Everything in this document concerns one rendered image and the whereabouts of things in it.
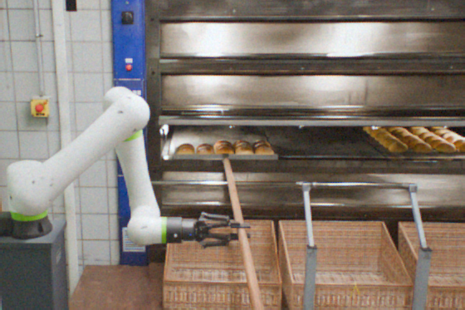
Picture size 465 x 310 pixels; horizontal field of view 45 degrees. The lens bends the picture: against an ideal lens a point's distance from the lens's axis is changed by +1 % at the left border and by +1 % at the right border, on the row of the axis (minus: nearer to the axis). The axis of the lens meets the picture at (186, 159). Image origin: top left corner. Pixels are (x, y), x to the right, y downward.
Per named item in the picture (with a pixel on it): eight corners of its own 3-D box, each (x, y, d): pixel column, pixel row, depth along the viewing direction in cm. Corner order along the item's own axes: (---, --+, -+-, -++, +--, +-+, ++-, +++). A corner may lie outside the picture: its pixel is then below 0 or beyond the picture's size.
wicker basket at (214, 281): (169, 264, 310) (168, 217, 303) (271, 267, 308) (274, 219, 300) (161, 311, 264) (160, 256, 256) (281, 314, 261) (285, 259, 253)
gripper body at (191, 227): (183, 214, 201) (208, 215, 201) (183, 237, 203) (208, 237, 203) (183, 223, 193) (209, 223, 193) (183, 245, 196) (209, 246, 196)
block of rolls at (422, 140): (360, 129, 364) (361, 120, 363) (437, 130, 363) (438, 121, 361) (390, 153, 306) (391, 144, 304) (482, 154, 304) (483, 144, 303)
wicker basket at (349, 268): (275, 266, 308) (276, 218, 300) (379, 268, 307) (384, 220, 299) (289, 314, 261) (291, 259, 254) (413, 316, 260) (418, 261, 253)
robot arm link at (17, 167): (11, 226, 185) (6, 170, 180) (9, 210, 200) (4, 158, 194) (51, 221, 190) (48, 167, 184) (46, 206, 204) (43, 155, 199)
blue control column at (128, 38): (153, 228, 511) (149, -21, 453) (170, 228, 511) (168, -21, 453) (123, 356, 325) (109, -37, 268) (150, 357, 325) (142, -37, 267)
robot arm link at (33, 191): (0, 200, 168) (138, 88, 173) (-2, 184, 183) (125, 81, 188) (30, 230, 173) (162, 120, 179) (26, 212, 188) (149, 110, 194)
